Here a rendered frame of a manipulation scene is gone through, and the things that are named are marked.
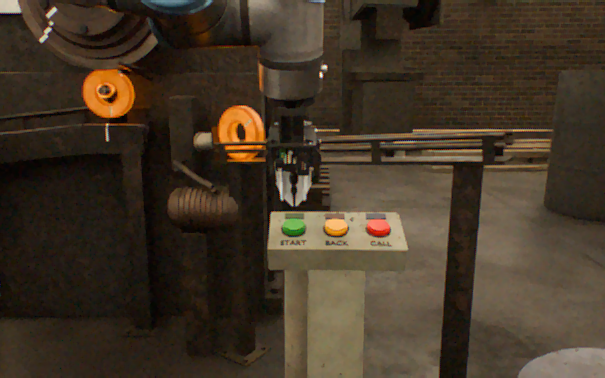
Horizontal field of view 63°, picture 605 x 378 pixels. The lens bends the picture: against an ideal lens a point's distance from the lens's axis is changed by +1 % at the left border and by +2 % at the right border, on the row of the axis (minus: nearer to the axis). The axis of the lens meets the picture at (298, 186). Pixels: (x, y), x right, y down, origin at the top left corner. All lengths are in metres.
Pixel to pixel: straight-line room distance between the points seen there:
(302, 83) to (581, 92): 2.83
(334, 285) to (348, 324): 0.08
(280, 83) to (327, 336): 0.47
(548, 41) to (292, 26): 7.86
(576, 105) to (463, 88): 4.69
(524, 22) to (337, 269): 7.59
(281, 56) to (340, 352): 0.54
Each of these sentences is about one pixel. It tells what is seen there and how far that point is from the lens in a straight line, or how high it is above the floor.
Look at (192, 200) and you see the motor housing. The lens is 1.47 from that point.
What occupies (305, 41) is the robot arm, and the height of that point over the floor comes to 0.91.
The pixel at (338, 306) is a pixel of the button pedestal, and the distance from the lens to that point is 0.90.
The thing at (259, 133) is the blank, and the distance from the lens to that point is 1.37.
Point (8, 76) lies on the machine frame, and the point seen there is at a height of 0.86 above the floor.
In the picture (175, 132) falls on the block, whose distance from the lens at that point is 1.59.
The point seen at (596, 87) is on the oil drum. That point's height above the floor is 0.79.
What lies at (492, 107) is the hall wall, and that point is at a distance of 8.16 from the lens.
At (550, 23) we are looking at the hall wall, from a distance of 8.45.
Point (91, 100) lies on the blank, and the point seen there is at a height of 0.79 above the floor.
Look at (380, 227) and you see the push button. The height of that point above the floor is 0.61.
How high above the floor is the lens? 0.87
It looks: 13 degrees down
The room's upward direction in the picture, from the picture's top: straight up
